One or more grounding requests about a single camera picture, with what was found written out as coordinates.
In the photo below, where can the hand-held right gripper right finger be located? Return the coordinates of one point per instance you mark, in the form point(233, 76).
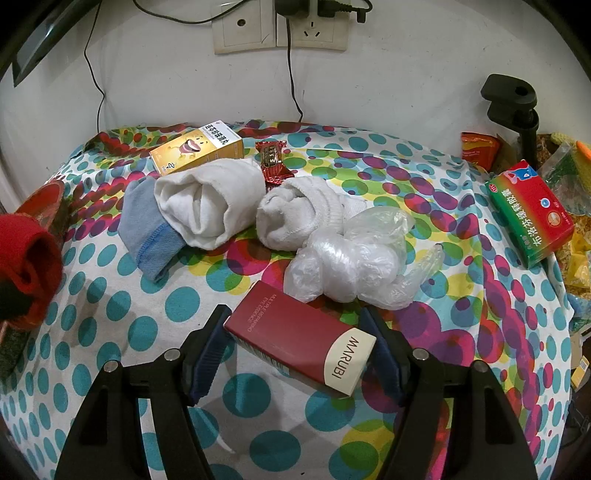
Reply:
point(383, 350)

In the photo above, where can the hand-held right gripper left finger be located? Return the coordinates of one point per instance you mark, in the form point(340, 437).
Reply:
point(210, 355)

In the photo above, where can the dark red cosmetics box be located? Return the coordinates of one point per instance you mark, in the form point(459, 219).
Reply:
point(286, 332)

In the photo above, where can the white ribbed sock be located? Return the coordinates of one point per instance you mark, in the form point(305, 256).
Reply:
point(286, 217)

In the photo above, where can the crumpled clear plastic bag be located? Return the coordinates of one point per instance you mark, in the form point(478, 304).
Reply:
point(341, 263)

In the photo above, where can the blue sock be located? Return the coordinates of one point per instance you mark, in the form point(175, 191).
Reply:
point(143, 226)

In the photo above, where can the polka dot tablecloth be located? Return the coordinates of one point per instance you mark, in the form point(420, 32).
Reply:
point(392, 184)

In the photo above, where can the small yellow box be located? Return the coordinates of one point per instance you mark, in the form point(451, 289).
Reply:
point(581, 374)

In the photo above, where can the green and red medicine box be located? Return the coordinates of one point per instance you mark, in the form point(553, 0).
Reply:
point(531, 212)

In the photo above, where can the red wrapped candy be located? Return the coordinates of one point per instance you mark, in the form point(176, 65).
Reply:
point(272, 161)

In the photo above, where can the yellow medicine box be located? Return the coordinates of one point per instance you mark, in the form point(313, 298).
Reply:
point(184, 150)

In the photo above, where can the yellow packets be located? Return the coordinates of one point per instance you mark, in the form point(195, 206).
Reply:
point(579, 263)

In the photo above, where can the red snack packet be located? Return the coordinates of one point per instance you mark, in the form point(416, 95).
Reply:
point(478, 150)

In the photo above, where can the clear bag with green print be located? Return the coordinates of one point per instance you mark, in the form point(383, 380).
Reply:
point(565, 175)

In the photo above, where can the orange plastic piece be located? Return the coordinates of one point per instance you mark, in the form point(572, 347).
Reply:
point(584, 150)

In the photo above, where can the black clamp stand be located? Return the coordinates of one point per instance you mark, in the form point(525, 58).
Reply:
point(508, 92)

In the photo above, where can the black angled plug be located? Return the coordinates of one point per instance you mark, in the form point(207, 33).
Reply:
point(346, 7)

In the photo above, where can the dark framed panel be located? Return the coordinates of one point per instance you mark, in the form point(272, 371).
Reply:
point(41, 41)

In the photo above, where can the black power adapter plug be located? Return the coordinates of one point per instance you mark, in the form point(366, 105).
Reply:
point(293, 5)

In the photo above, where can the cream wall socket with crack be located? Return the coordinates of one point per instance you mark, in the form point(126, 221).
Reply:
point(240, 32)

